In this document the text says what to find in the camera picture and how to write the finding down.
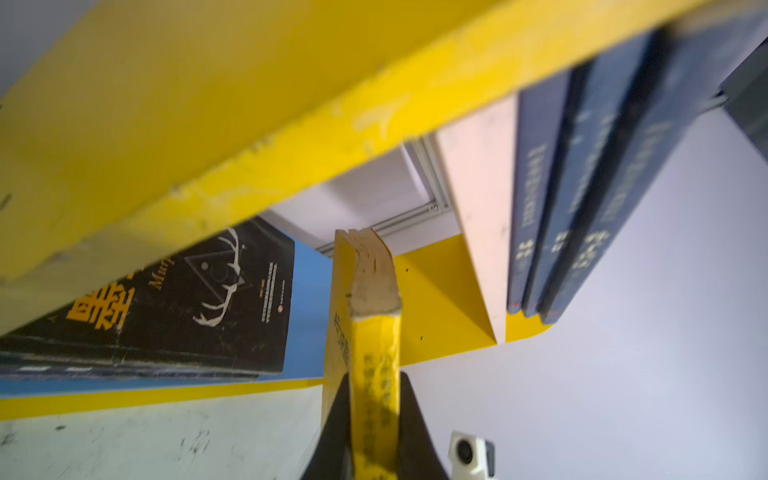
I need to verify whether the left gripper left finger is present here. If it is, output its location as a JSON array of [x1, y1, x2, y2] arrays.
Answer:
[[300, 374, 354, 480]]

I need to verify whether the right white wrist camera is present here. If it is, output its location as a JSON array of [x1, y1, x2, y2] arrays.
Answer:
[[448, 431, 496, 480]]

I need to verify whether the black antler cover book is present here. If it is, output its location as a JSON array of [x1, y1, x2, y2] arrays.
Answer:
[[1, 218, 296, 376]]

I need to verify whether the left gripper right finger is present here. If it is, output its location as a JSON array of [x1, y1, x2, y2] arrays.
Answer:
[[397, 372, 449, 480]]

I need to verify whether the yellow cartoon cover book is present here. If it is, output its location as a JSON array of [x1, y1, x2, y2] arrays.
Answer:
[[321, 228, 402, 479]]

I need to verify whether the navy book yellow label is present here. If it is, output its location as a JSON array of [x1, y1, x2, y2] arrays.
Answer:
[[507, 70, 571, 315]]

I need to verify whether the yellow pink blue bookshelf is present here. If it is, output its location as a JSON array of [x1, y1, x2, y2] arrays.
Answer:
[[0, 0, 768, 422]]

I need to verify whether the black wolf cover book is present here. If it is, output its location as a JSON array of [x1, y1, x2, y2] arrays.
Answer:
[[1, 358, 259, 381]]

